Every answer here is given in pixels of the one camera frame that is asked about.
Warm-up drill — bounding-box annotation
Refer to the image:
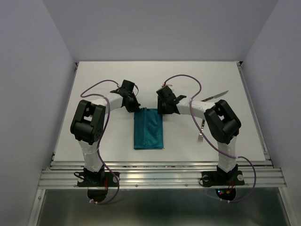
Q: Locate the teal cloth napkin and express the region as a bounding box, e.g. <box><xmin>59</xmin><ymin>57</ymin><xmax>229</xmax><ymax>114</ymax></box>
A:
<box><xmin>134</xmin><ymin>108</ymin><xmax>164</xmax><ymax>150</ymax></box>

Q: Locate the metal fork black handle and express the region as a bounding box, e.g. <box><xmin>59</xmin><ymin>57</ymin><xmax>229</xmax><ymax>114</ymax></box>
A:
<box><xmin>198</xmin><ymin>120</ymin><xmax>206</xmax><ymax>143</ymax></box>

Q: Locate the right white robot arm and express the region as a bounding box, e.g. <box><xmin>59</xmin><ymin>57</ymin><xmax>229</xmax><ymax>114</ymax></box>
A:
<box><xmin>157</xmin><ymin>86</ymin><xmax>241</xmax><ymax>184</ymax></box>

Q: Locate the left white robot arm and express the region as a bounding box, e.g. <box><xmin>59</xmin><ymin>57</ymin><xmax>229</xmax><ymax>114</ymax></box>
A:
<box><xmin>70</xmin><ymin>80</ymin><xmax>140</xmax><ymax>186</ymax></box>

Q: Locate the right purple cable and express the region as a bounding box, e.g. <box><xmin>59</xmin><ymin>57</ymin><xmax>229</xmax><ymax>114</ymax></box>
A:
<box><xmin>162</xmin><ymin>74</ymin><xmax>257</xmax><ymax>204</ymax></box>

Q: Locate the metal knife black handle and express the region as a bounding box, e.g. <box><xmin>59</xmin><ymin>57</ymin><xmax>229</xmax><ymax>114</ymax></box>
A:
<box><xmin>202</xmin><ymin>90</ymin><xmax>228</xmax><ymax>102</ymax></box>

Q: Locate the aluminium right side rail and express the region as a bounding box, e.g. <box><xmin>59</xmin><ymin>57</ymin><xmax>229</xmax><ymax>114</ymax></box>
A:
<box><xmin>236</xmin><ymin>61</ymin><xmax>274</xmax><ymax>167</ymax></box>

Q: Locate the aluminium rail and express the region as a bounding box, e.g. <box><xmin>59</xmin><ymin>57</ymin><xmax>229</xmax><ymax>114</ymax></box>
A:
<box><xmin>236</xmin><ymin>61</ymin><xmax>274</xmax><ymax>167</ymax></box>
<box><xmin>38</xmin><ymin>159</ymin><xmax>286</xmax><ymax>189</ymax></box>

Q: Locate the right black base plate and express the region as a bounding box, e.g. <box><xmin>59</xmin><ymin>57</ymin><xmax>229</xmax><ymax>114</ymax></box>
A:
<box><xmin>199</xmin><ymin>170</ymin><xmax>245</xmax><ymax>187</ymax></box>

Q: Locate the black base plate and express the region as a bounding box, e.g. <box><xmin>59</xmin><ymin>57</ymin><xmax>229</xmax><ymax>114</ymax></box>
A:
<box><xmin>73</xmin><ymin>171</ymin><xmax>118</xmax><ymax>187</ymax></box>
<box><xmin>199</xmin><ymin>170</ymin><xmax>245</xmax><ymax>187</ymax></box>

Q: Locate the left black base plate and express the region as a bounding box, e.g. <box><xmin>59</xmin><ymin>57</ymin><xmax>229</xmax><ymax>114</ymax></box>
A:
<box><xmin>73</xmin><ymin>171</ymin><xmax>118</xmax><ymax>187</ymax></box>

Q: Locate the aluminium front rail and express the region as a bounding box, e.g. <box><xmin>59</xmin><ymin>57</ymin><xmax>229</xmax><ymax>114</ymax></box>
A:
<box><xmin>38</xmin><ymin>159</ymin><xmax>286</xmax><ymax>189</ymax></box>

